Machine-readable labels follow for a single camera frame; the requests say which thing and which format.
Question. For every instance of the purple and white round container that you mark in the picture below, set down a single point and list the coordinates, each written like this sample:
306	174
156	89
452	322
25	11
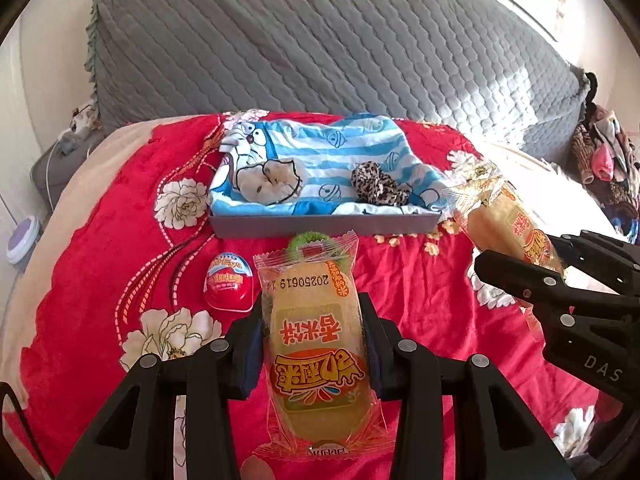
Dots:
22	237

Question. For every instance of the leopard print scrunchie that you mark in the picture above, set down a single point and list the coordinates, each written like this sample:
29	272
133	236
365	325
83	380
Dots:
375	185

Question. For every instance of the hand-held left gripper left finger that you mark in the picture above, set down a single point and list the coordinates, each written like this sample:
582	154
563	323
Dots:
250	360

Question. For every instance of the green fuzzy scrunchie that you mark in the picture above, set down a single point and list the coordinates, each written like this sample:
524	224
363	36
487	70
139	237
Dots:
307	238

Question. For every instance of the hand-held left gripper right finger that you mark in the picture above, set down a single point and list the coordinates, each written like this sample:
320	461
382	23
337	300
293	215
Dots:
380	370

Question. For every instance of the red toy egg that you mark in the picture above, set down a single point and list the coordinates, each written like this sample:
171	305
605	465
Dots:
227	282

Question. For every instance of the grey box with striped cloth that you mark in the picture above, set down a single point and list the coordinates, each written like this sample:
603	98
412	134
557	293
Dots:
320	160

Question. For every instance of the red floral blanket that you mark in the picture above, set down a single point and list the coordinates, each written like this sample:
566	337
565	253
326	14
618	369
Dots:
110	260

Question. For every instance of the person's left hand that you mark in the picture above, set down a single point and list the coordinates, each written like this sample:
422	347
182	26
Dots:
257	471

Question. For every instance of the pile of clothes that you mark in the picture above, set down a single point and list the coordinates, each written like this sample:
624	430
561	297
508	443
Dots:
600	160

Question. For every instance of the beige sheer scrunchie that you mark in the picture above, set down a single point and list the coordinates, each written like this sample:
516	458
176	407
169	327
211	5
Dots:
265	182

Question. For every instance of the grey shallow box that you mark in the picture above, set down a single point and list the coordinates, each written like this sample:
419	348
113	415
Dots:
320	225

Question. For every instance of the floral patterned cloth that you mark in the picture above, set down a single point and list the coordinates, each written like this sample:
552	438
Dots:
82	120

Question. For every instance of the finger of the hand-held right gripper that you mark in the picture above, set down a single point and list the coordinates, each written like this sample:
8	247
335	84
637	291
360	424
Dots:
600	260
530	285

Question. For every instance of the yellow snack cake packet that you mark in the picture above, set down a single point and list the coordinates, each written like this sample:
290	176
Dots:
505	225
315	340

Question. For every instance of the grey quilted cover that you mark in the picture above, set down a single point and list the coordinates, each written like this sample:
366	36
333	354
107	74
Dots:
300	35

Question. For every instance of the small teal cloth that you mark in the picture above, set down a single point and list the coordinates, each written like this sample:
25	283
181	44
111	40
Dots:
70	144

